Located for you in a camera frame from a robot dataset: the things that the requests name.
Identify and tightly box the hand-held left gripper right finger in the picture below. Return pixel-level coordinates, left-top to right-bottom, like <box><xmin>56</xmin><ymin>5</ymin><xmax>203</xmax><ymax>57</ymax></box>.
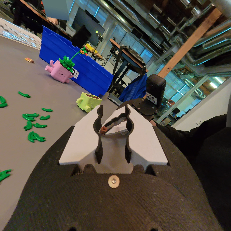
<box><xmin>125</xmin><ymin>104</ymin><xmax>169</xmax><ymax>166</ymax></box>

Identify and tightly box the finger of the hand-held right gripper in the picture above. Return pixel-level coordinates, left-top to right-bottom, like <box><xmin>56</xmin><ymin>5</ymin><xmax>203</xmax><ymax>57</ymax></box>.
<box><xmin>101</xmin><ymin>106</ymin><xmax>128</xmax><ymax>129</ymax></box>
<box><xmin>105</xmin><ymin>118</ymin><xmax>130</xmax><ymax>136</ymax></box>

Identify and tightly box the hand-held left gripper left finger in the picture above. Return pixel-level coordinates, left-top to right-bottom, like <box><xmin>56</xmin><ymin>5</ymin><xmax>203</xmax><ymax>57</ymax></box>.
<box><xmin>59</xmin><ymin>104</ymin><xmax>103</xmax><ymax>165</ymax></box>

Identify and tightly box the person's right forearm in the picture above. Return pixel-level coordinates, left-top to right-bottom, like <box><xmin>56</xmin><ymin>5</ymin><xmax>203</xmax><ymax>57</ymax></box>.
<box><xmin>156</xmin><ymin>114</ymin><xmax>231</xmax><ymax>157</ymax></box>

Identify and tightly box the blue fabric bag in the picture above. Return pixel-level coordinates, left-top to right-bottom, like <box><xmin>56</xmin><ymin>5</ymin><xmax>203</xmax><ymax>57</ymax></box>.
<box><xmin>118</xmin><ymin>74</ymin><xmax>149</xmax><ymax>103</ymax></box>

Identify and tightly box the lime green toy brick pot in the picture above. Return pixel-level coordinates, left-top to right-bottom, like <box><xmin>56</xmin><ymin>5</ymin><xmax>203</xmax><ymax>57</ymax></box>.
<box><xmin>76</xmin><ymin>92</ymin><xmax>103</xmax><ymax>113</ymax></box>

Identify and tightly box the blue bin with white tag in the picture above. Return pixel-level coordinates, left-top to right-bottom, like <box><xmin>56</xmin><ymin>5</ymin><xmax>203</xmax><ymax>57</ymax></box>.
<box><xmin>39</xmin><ymin>25</ymin><xmax>114</xmax><ymax>97</ymax></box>

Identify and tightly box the scatter of green leaf pieces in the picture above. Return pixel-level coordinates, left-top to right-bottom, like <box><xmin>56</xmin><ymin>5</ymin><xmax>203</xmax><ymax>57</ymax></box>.
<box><xmin>0</xmin><ymin>91</ymin><xmax>53</xmax><ymax>183</ymax></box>

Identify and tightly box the standing desk wooden top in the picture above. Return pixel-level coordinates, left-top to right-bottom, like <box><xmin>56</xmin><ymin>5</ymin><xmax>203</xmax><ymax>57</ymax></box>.
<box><xmin>109</xmin><ymin>38</ymin><xmax>149</xmax><ymax>91</ymax></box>

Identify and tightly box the yellow box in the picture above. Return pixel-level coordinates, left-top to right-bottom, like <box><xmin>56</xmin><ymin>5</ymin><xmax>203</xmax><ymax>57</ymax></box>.
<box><xmin>85</xmin><ymin>43</ymin><xmax>99</xmax><ymax>54</ymax></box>

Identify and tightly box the pink toy pot with plant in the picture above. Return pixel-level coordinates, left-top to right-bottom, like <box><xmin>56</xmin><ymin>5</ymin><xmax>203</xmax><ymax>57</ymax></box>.
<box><xmin>45</xmin><ymin>47</ymin><xmax>89</xmax><ymax>83</ymax></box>

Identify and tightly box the person's black jacket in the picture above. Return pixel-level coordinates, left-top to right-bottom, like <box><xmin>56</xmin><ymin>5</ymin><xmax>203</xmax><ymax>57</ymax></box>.
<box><xmin>188</xmin><ymin>126</ymin><xmax>231</xmax><ymax>231</ymax></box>

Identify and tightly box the wooden ceiling beam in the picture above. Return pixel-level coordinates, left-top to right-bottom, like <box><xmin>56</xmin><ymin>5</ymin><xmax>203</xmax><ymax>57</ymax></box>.
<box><xmin>157</xmin><ymin>7</ymin><xmax>223</xmax><ymax>79</ymax></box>

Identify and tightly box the black monitor back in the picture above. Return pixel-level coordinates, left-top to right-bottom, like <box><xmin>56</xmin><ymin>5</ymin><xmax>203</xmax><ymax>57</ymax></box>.
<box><xmin>69</xmin><ymin>24</ymin><xmax>92</xmax><ymax>48</ymax></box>

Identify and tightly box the dark monitor screen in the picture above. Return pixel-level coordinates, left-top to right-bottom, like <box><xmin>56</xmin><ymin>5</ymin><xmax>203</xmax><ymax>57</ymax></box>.
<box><xmin>72</xmin><ymin>7</ymin><xmax>106</xmax><ymax>48</ymax></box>

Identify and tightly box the white printed sheet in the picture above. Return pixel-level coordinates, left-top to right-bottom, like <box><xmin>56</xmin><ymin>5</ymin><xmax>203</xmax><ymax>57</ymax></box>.
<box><xmin>0</xmin><ymin>17</ymin><xmax>42</xmax><ymax>49</ymax></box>

